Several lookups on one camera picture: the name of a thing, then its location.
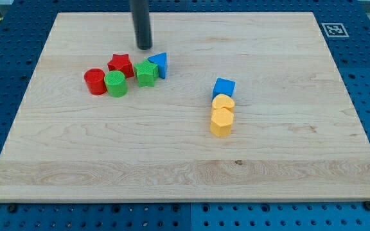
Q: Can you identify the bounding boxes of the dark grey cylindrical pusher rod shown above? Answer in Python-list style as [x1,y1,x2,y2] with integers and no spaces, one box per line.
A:
[129,0,152,50]

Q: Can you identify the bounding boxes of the blue cube block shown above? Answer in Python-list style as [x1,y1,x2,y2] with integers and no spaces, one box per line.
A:
[212,78,236,99]

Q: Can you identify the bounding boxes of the green cylinder block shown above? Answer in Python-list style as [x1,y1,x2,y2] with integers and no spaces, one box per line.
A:
[104,71,128,98]

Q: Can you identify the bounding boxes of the black white fiducial marker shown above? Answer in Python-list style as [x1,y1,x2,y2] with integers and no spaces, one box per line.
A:
[322,22,349,38]

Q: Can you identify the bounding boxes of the red star block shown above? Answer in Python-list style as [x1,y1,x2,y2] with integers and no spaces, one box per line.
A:
[107,54,134,78]

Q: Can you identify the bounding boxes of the yellow heart block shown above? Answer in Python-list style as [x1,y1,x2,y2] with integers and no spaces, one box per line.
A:
[211,94,236,112]

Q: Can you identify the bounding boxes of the red cylinder block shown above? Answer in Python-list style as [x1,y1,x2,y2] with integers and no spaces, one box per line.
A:
[84,68,107,95]

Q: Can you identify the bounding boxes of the blue triangle block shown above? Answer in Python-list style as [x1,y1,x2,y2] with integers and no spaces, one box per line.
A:
[148,53,168,79]

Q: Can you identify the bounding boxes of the yellow hexagon block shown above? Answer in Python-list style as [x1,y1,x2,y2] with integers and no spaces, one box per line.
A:
[210,108,234,137]

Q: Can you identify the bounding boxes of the light wooden board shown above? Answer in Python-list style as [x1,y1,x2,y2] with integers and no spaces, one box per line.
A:
[0,12,370,203]

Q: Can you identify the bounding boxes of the green star block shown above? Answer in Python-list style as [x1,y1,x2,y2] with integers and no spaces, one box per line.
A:
[134,60,159,87]

